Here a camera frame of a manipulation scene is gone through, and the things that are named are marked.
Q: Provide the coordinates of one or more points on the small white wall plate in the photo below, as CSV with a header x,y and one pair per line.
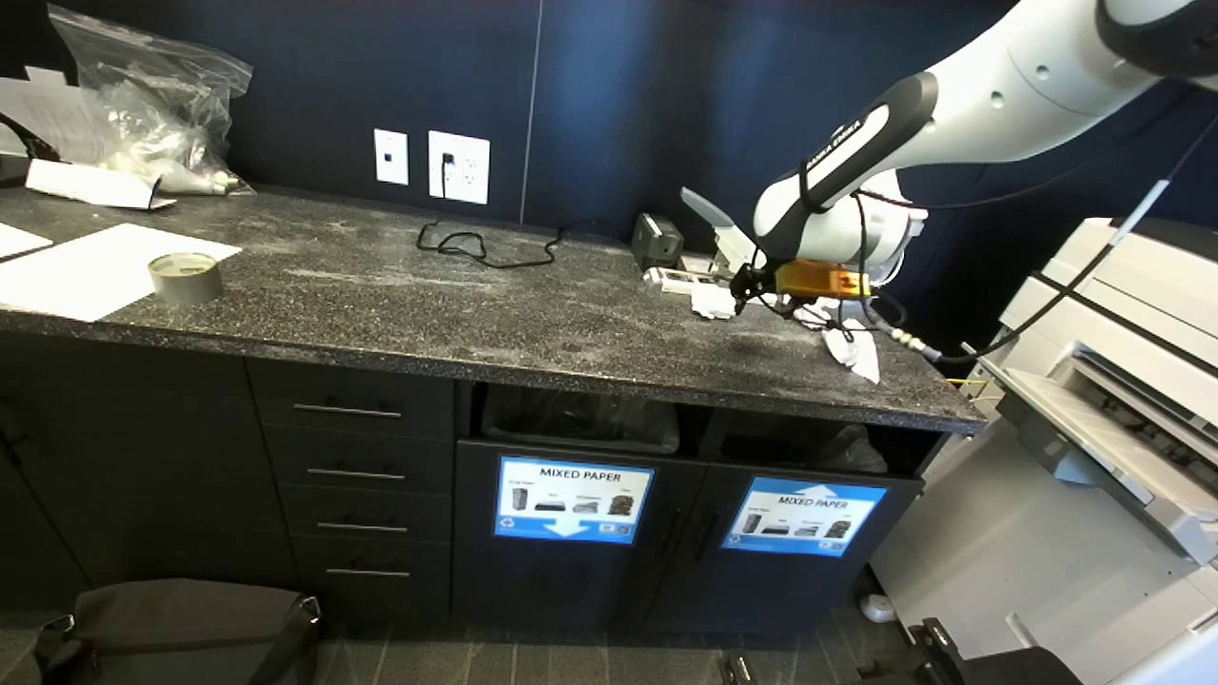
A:
x,y
389,158

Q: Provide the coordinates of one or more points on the dark bin cabinet door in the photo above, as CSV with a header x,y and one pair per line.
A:
x,y
571,583
787,597

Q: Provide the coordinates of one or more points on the large white paper sheet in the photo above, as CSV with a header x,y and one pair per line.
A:
x,y
89,272

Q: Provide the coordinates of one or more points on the beige masking tape roll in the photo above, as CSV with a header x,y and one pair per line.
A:
x,y
183,285

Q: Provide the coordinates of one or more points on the black bin with liner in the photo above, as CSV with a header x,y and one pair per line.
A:
x,y
576,419

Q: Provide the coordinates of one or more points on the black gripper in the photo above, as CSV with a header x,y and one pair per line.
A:
x,y
760,285

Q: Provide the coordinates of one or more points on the white booklet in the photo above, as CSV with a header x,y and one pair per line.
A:
x,y
89,186

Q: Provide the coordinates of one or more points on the clear plastic bucket with lid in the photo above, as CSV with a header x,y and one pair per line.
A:
x,y
905,230

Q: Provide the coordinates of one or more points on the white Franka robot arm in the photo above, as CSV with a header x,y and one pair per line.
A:
x,y
1013,89

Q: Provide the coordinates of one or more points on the large white outlet plate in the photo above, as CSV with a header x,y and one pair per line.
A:
x,y
458,168

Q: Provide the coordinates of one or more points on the black wheeled base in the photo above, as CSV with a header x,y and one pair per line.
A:
x,y
946,651

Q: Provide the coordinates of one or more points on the blue sign with down arrow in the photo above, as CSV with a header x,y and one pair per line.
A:
x,y
571,502

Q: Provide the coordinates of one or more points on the small black desk device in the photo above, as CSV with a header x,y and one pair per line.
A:
x,y
658,238

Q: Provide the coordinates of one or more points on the white office printer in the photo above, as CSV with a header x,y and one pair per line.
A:
x,y
1116,481

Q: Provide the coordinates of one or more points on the white paper ball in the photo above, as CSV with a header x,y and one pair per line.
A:
x,y
858,348
713,301

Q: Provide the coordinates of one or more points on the dark counter cabinet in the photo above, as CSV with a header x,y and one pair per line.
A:
x,y
140,469

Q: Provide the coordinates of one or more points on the blue sign with up arrow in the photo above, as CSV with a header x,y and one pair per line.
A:
x,y
800,520

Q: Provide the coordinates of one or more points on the clear plastic bag with contents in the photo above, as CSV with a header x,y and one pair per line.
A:
x,y
164,110

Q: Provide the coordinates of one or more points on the black bag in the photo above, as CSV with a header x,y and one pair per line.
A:
x,y
175,631

